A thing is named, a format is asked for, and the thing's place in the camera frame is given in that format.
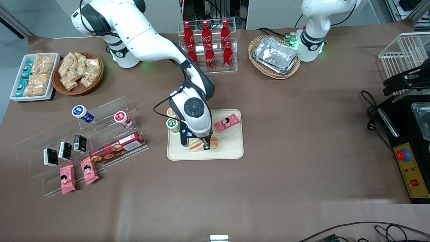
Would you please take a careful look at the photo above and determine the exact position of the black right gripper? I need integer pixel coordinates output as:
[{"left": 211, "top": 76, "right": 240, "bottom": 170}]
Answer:
[{"left": 193, "top": 132, "right": 213, "bottom": 150}]

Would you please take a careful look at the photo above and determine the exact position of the sandwich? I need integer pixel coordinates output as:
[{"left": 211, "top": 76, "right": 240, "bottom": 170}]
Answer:
[{"left": 189, "top": 135, "right": 219, "bottom": 152}]

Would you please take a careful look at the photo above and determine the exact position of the beige plastic tray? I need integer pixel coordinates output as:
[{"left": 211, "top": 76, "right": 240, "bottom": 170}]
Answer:
[{"left": 167, "top": 109, "right": 244, "bottom": 161}]

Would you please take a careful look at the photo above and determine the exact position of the aluminium foil tray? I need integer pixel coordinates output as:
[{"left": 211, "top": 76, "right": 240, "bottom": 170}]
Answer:
[
  {"left": 253, "top": 50, "right": 299, "bottom": 75},
  {"left": 254, "top": 37, "right": 299, "bottom": 69}
]

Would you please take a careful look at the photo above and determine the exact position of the metal machine tray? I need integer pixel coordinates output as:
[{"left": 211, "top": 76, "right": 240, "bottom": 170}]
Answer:
[{"left": 411, "top": 102, "right": 430, "bottom": 142}]

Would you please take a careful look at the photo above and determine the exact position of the pink snack packet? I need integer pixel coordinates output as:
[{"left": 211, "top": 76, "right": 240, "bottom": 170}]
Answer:
[
  {"left": 80, "top": 157, "right": 99, "bottom": 185},
  {"left": 214, "top": 113, "right": 241, "bottom": 133},
  {"left": 59, "top": 164, "right": 76, "bottom": 195}
]

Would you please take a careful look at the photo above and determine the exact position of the green lid gum bottle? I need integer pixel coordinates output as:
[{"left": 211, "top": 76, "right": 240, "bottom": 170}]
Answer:
[{"left": 166, "top": 118, "right": 181, "bottom": 134}]

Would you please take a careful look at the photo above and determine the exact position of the clear acrylic bottle stand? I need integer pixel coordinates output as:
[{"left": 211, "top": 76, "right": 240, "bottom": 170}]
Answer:
[{"left": 178, "top": 21, "right": 238, "bottom": 76}]

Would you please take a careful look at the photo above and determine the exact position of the red cola bottle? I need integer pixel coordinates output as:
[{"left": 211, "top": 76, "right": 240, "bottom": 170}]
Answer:
[
  {"left": 202, "top": 20, "right": 213, "bottom": 49},
  {"left": 223, "top": 41, "right": 234, "bottom": 69},
  {"left": 187, "top": 44, "right": 199, "bottom": 66},
  {"left": 205, "top": 43, "right": 216, "bottom": 70},
  {"left": 221, "top": 19, "right": 231, "bottom": 47},
  {"left": 183, "top": 21, "right": 195, "bottom": 51}
]

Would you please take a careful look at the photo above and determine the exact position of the light wicker foil basket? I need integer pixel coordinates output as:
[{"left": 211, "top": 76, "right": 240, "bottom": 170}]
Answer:
[{"left": 248, "top": 35, "right": 301, "bottom": 80}]

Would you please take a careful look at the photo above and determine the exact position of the red tartan shortbread box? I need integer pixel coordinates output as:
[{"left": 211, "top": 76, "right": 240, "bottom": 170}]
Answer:
[{"left": 89, "top": 131, "right": 147, "bottom": 164}]

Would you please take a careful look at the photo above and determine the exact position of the red lid gum bottle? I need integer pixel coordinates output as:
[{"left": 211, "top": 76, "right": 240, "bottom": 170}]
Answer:
[{"left": 114, "top": 111, "right": 133, "bottom": 129}]

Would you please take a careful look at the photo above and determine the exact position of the clear acrylic tiered snack stand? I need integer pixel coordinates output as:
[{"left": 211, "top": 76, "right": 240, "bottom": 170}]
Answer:
[{"left": 15, "top": 97, "right": 149, "bottom": 197}]

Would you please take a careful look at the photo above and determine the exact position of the brown wicker cracker basket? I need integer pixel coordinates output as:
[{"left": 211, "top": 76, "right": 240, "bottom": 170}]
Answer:
[{"left": 52, "top": 52, "right": 104, "bottom": 96}]

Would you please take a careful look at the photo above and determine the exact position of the black white snack box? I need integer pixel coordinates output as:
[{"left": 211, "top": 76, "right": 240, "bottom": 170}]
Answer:
[
  {"left": 43, "top": 148, "right": 58, "bottom": 167},
  {"left": 74, "top": 135, "right": 87, "bottom": 154},
  {"left": 58, "top": 142, "right": 72, "bottom": 161}
]

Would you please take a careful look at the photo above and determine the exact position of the blue lid gum bottle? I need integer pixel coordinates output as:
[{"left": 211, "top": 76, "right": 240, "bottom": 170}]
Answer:
[{"left": 72, "top": 105, "right": 95, "bottom": 123}]

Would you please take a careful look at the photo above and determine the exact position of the black equipment rack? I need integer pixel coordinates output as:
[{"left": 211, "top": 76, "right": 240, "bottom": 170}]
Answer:
[{"left": 180, "top": 0, "right": 251, "bottom": 29}]

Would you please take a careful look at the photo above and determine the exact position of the clear bag of crackers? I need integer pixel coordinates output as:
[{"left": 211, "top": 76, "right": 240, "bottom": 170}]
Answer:
[
  {"left": 58, "top": 55, "right": 73, "bottom": 81},
  {"left": 62, "top": 76, "right": 83, "bottom": 91},
  {"left": 67, "top": 52, "right": 87, "bottom": 69},
  {"left": 80, "top": 59, "right": 101, "bottom": 88}
]

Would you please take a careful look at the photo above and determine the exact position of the white rectangular snack dish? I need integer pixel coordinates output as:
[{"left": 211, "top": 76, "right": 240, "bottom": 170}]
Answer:
[{"left": 10, "top": 53, "right": 61, "bottom": 102}]

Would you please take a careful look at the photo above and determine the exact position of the black dish base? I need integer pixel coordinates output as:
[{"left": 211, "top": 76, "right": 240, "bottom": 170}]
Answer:
[{"left": 17, "top": 96, "right": 56, "bottom": 103}]

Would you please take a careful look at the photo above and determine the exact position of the rice cracker pack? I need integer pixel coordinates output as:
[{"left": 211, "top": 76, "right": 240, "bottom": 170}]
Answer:
[
  {"left": 32, "top": 54, "right": 56, "bottom": 74},
  {"left": 25, "top": 73, "right": 51, "bottom": 97}
]

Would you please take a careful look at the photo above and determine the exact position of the teal snack packet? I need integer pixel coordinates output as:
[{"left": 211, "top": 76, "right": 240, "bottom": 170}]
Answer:
[
  {"left": 16, "top": 79, "right": 29, "bottom": 98},
  {"left": 21, "top": 62, "right": 34, "bottom": 79}
]

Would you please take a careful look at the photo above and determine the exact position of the black yellow sealing machine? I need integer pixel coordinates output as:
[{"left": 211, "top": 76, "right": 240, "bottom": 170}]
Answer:
[{"left": 376, "top": 62, "right": 430, "bottom": 204}]

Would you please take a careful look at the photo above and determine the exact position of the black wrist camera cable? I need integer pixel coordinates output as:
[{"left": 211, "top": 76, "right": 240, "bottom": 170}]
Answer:
[{"left": 154, "top": 57, "right": 202, "bottom": 123}]

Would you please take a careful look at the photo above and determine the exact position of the black arm base cable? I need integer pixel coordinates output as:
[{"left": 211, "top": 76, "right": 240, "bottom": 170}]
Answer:
[{"left": 257, "top": 27, "right": 299, "bottom": 42}]

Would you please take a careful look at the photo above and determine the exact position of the black power cable with plug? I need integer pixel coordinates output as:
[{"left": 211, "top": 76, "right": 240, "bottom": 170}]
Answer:
[{"left": 361, "top": 90, "right": 393, "bottom": 152}]

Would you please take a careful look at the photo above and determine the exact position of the long black cable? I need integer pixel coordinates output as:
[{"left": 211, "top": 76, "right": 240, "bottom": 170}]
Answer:
[{"left": 297, "top": 221, "right": 430, "bottom": 242}]

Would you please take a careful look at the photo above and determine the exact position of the looped black cable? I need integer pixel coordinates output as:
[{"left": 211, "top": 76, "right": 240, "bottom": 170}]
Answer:
[{"left": 375, "top": 225, "right": 430, "bottom": 242}]

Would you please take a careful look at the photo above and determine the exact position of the white wire rack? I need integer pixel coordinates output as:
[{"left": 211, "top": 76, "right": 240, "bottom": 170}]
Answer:
[{"left": 378, "top": 32, "right": 430, "bottom": 96}]

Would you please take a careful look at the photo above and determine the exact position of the aluminium frame shelf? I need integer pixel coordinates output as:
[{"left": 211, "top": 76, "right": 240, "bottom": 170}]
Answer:
[{"left": 385, "top": 0, "right": 430, "bottom": 31}]

